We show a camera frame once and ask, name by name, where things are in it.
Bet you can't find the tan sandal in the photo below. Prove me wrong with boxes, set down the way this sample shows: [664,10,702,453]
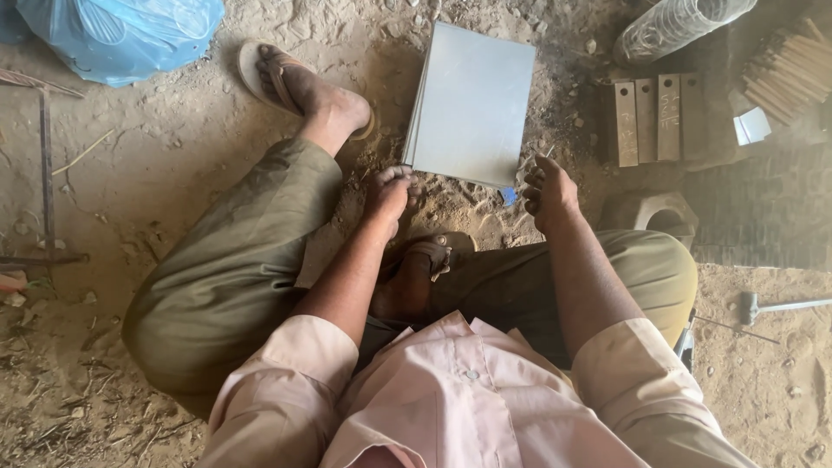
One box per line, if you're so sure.
[237,40,376,142]
[383,232,478,283]

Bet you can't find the blue plastic bag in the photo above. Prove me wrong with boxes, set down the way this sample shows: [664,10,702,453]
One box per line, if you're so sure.
[0,0,226,88]

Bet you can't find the person's right foot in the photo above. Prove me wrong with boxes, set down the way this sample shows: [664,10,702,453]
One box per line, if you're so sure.
[369,238,453,324]

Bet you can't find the person's right hand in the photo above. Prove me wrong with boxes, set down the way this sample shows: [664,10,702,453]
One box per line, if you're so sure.
[522,154,581,236]

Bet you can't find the metal seat frame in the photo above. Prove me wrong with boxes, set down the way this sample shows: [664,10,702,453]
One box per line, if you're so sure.
[673,311,698,374]

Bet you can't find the grey block with round hole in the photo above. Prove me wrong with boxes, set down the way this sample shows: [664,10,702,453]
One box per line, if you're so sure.
[598,191,700,252]

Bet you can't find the stack of grey metal sheets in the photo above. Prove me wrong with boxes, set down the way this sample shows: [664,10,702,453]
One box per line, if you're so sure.
[401,21,538,191]

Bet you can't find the olive green trousers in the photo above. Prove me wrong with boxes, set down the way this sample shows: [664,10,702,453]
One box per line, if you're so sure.
[121,136,699,420]

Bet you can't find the pink shirt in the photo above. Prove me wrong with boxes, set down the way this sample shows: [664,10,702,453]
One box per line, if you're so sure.
[194,310,761,468]

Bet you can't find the rusty metal bar block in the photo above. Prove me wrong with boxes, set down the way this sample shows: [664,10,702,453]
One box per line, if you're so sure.
[635,78,659,164]
[656,73,682,163]
[679,72,704,161]
[613,79,640,169]

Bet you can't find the person's foot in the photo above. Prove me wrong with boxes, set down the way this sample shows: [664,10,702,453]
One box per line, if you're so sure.
[369,238,453,324]
[256,44,373,158]

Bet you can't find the person's left foot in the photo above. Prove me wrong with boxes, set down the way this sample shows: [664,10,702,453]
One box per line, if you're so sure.
[256,44,373,158]

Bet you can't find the white paper piece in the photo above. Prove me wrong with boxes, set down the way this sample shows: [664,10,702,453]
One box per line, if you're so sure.
[732,106,773,146]

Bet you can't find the bundle of flat metal strips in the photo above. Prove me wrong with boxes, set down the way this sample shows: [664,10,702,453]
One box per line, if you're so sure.
[741,17,832,126]

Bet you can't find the person's left hand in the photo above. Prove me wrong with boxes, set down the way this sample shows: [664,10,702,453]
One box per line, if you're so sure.
[361,164,423,243]

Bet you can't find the rusty metal frame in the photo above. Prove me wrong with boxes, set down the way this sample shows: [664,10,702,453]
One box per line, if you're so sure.
[0,68,90,272]

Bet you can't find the thin metal rod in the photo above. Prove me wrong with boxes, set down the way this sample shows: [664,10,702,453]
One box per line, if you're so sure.
[691,315,781,346]

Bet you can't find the dark woven mat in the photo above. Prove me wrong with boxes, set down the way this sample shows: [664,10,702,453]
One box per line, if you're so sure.
[682,140,832,273]

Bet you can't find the steel hammer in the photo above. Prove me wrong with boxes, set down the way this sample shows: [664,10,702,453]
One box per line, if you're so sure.
[739,291,832,327]

